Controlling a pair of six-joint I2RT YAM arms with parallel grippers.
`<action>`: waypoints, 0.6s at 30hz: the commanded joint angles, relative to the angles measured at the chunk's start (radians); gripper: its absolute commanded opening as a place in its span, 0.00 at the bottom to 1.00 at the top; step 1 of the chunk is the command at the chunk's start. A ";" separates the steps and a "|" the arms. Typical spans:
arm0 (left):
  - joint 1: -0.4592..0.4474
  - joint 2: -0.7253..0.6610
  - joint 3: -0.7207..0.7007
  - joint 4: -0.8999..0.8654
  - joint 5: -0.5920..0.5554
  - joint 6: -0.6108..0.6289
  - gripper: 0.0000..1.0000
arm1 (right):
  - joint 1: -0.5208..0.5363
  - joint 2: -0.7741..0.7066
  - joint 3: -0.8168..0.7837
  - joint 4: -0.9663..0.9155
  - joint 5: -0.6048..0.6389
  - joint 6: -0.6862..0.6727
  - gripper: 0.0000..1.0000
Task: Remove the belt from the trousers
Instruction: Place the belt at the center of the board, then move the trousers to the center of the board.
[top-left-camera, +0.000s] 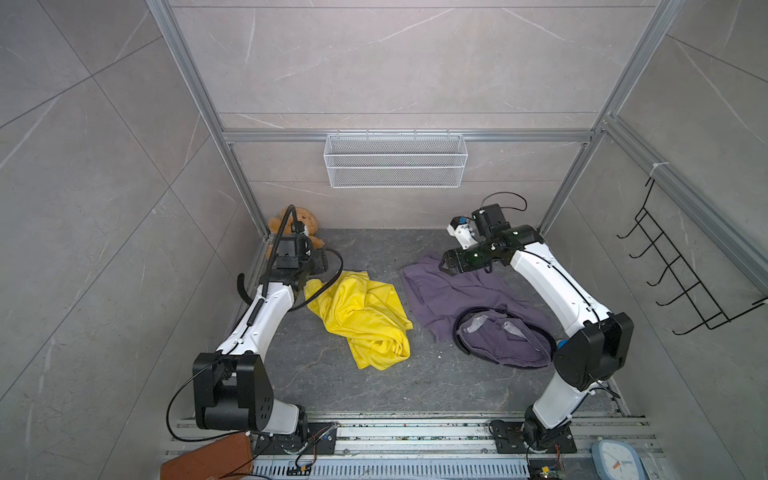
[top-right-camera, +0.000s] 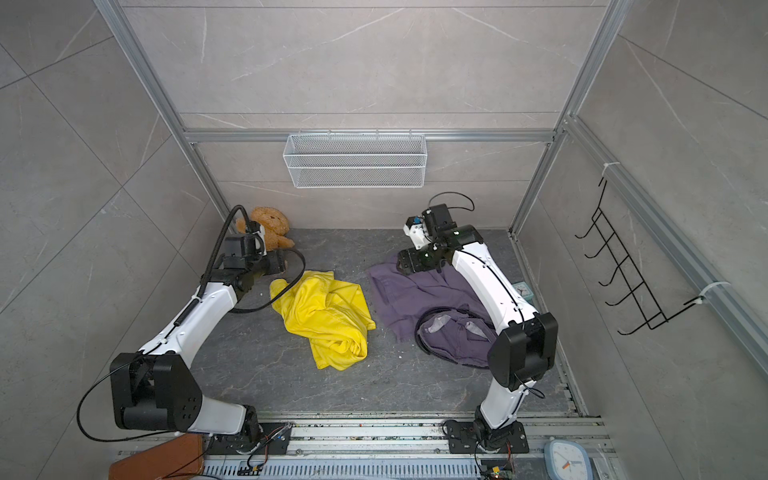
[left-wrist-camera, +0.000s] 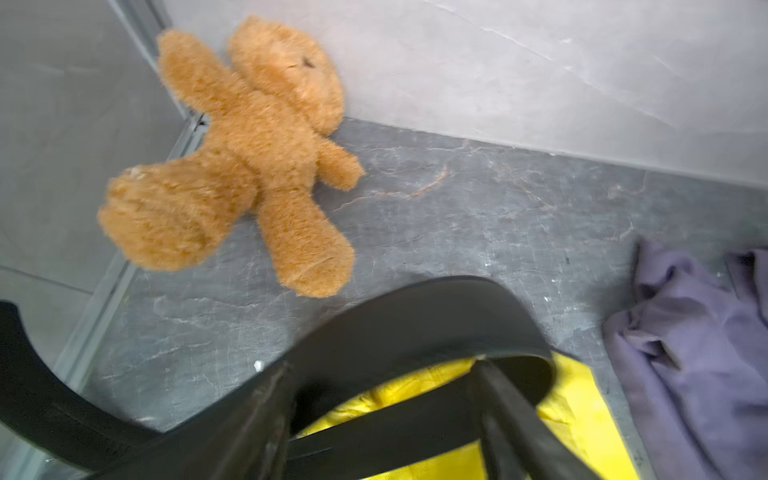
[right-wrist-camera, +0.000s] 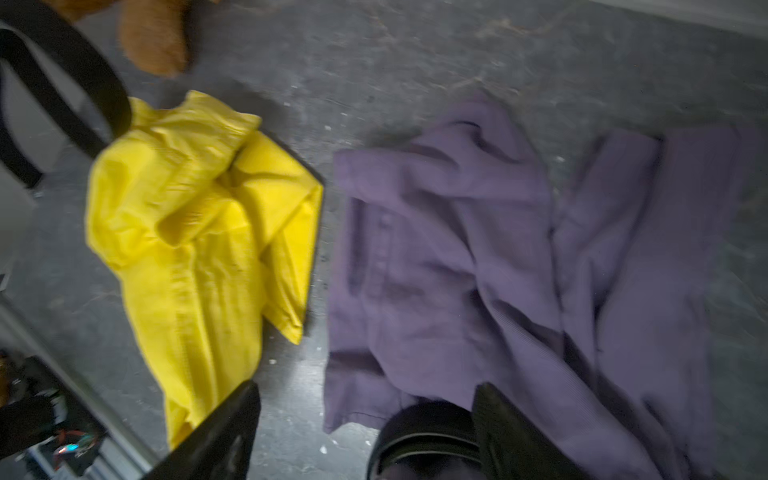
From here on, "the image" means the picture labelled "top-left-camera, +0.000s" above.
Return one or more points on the white round wall clock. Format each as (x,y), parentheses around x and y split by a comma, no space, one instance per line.
(615,460)

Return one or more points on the brown flat board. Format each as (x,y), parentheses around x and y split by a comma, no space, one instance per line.
(228,458)

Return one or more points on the metal base rail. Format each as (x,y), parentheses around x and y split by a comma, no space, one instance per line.
(449,445)

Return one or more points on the black wire hook rack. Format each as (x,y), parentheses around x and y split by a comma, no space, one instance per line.
(688,286)

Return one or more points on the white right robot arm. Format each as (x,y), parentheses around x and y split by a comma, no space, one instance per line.
(597,341)

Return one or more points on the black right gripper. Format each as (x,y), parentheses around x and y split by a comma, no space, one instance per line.
(457,254)

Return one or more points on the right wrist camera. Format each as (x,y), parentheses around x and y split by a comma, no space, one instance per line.
(462,229)

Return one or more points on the white wire mesh basket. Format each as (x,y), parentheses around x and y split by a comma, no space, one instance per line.
(395,160)

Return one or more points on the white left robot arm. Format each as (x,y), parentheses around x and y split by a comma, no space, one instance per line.
(231,388)

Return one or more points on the purple trousers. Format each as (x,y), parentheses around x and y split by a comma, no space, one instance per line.
(437,299)

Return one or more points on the yellow trousers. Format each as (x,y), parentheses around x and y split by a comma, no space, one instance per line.
(368,314)

